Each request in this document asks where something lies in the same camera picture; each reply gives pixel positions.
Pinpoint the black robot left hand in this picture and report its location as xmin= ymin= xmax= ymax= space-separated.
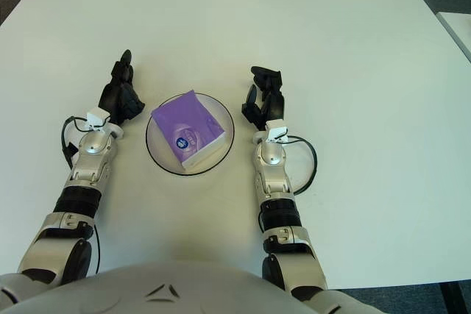
xmin=99 ymin=49 xmax=145 ymax=126

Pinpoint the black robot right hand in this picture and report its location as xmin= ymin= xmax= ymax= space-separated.
xmin=241 ymin=65 xmax=287 ymax=132

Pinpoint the purple tissue paper pack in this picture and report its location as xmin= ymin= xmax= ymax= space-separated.
xmin=150 ymin=89 xmax=227 ymax=174

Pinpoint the white plate with black rim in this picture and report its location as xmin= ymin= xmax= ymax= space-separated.
xmin=145 ymin=92 xmax=236 ymax=176

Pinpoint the silver robot torso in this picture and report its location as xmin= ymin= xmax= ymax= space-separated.
xmin=0 ymin=260 xmax=306 ymax=314

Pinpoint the grey side table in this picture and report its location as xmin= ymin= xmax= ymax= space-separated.
xmin=436 ymin=10 xmax=471 ymax=61

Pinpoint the black table leg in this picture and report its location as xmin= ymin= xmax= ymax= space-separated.
xmin=439 ymin=280 xmax=459 ymax=314

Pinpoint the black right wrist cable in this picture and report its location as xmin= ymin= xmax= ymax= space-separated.
xmin=285 ymin=135 xmax=318 ymax=196

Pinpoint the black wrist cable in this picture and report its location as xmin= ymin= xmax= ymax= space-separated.
xmin=60 ymin=115 xmax=111 ymax=170
xmin=285 ymin=135 xmax=318 ymax=196

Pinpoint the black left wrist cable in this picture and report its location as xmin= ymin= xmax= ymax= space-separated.
xmin=60 ymin=115 xmax=111 ymax=170

